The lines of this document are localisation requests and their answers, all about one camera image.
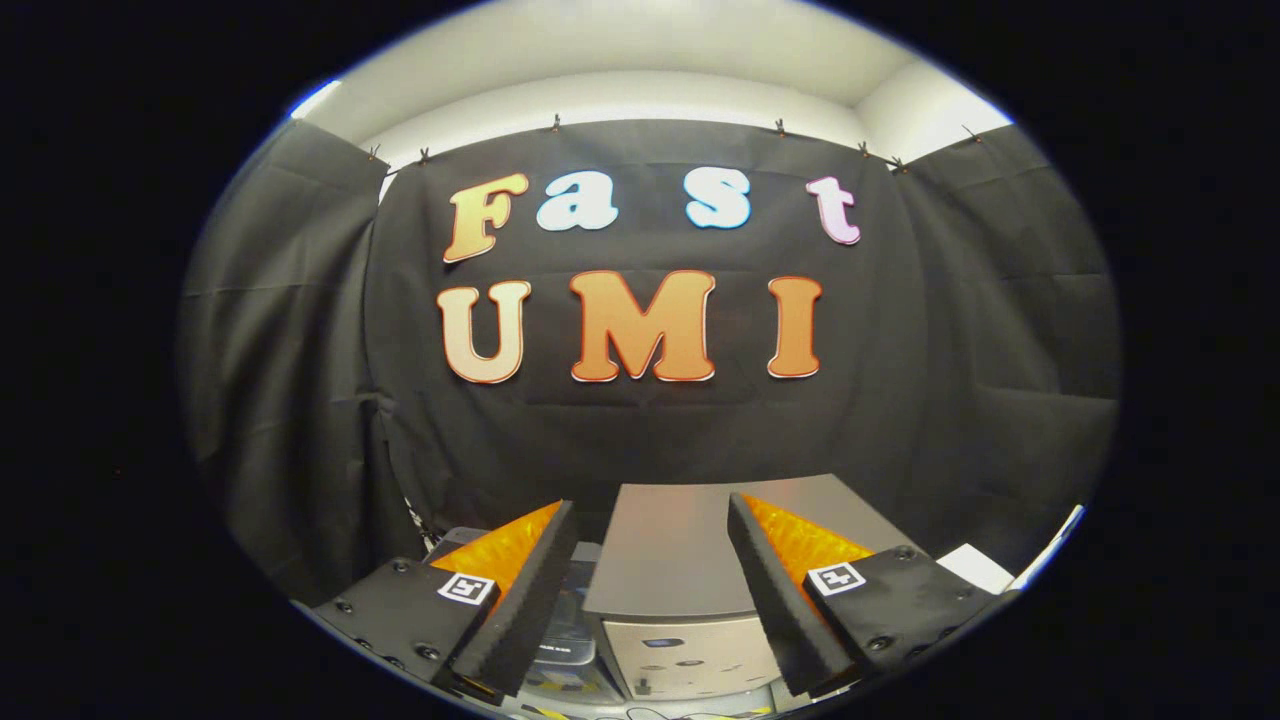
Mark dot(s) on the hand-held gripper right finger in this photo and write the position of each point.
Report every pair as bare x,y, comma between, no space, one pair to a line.
775,610

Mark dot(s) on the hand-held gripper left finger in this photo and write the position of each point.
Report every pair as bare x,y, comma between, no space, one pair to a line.
525,610

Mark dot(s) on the grey washing machine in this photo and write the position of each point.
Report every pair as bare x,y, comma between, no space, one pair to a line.
562,685

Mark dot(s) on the grey metal cabinet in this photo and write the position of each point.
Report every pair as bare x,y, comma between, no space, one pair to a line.
670,550

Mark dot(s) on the white flat panel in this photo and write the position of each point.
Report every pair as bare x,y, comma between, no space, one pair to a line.
975,570

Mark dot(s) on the black backdrop cloth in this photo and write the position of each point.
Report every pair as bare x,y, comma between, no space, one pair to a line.
650,430

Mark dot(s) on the clear plastic object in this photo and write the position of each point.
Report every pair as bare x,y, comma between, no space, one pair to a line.
1050,550

